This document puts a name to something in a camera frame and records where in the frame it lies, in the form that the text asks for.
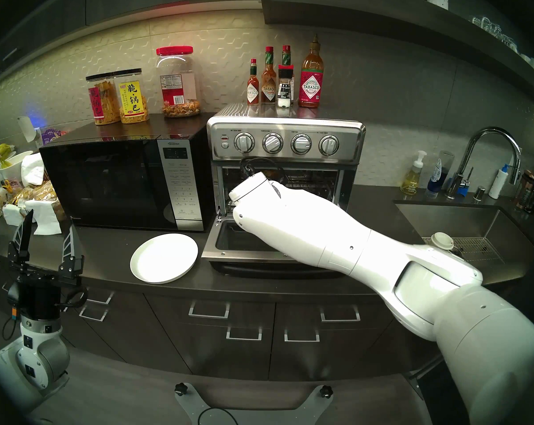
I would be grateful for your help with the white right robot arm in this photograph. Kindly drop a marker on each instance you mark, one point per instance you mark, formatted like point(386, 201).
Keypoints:
point(337, 238)

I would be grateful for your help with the snack jar yellow label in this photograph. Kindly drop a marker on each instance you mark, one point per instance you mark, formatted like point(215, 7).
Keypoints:
point(133, 98)

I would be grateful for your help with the dark wood upper cabinet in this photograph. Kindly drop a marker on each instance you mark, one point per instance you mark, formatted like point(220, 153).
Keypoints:
point(50, 8)

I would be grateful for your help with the clear drinking glasses row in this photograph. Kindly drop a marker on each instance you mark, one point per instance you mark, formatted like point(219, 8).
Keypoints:
point(493, 32)

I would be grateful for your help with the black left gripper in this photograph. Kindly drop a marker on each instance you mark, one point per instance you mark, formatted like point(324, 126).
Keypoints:
point(41, 295)

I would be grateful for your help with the large jar red lid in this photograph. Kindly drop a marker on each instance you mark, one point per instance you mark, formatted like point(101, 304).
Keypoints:
point(177, 87)

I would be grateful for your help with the crumpled white paper bag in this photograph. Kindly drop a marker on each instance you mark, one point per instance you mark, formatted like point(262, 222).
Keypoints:
point(33, 169)

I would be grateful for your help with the dark wood wall shelf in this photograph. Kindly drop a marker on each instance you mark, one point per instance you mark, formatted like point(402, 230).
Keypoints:
point(360, 17)

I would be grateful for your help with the purple snack bag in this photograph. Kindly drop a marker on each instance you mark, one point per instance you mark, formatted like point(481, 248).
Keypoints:
point(53, 136)

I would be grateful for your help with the chrome gooseneck faucet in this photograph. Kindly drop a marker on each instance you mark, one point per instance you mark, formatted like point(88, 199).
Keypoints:
point(469, 152)

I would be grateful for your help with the green label Tabasco bottle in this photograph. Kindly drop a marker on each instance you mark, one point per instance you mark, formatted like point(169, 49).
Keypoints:
point(287, 54)

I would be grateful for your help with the large Tabasco sauce bottle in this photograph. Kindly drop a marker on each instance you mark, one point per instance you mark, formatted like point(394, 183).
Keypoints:
point(311, 85)

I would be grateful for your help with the white bottle blue cap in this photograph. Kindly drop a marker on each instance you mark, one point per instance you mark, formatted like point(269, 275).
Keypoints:
point(497, 185)

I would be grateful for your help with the stainless steel toaster oven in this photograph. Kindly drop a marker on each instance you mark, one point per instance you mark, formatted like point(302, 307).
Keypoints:
point(284, 126)

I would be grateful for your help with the blue dish soap bottle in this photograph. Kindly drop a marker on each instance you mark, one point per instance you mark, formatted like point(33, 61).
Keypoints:
point(437, 178)

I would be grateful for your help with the white round plate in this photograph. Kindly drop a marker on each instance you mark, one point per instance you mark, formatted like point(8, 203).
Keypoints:
point(163, 258)

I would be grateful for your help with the glass toaster oven door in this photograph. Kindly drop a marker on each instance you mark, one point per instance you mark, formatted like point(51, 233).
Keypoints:
point(225, 240)

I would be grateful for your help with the sliced bagel half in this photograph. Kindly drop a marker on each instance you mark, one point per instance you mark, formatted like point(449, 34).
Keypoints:
point(274, 174)

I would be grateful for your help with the white bowl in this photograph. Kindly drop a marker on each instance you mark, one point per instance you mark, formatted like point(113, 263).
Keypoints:
point(15, 167)

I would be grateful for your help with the bagged bread loaf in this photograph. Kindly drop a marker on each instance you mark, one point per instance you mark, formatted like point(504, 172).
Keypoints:
point(41, 194)

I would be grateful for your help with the black base knob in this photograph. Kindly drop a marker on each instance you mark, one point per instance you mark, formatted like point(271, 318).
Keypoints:
point(181, 388)
point(326, 391)

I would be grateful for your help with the small metal sink button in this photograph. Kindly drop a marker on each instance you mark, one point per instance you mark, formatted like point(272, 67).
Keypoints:
point(479, 195)

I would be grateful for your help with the paper coffee cup white lid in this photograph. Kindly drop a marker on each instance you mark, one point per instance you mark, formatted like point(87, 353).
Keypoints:
point(442, 240)

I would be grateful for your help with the yellow soap pump dispenser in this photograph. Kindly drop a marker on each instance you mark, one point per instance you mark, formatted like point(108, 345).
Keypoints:
point(411, 183)

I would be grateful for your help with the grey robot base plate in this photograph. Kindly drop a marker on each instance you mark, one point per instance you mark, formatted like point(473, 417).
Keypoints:
point(249, 415)

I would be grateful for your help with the dark glass jar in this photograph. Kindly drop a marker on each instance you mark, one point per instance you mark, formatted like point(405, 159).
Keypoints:
point(527, 191)

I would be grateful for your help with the black capped salt shaker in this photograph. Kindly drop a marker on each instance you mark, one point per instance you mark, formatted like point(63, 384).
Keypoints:
point(285, 90)

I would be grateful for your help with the medium orange Tabasco bottle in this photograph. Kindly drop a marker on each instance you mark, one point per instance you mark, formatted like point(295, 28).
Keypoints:
point(268, 90)

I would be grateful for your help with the small red Tabasco bottle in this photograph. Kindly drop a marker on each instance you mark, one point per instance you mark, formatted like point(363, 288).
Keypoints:
point(253, 92)

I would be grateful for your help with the black microwave oven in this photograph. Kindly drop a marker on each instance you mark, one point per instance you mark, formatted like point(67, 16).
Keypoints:
point(112, 185)

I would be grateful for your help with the white paper wall note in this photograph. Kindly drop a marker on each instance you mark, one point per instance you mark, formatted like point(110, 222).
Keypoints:
point(27, 128)

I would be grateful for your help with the yellow banana bunch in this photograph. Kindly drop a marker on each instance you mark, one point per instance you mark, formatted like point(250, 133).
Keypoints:
point(0, 153)

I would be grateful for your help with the snack jar red label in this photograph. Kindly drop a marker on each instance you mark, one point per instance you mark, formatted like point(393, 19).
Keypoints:
point(99, 103)

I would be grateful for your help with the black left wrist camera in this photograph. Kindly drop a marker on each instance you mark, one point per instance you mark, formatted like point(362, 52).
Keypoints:
point(13, 295)

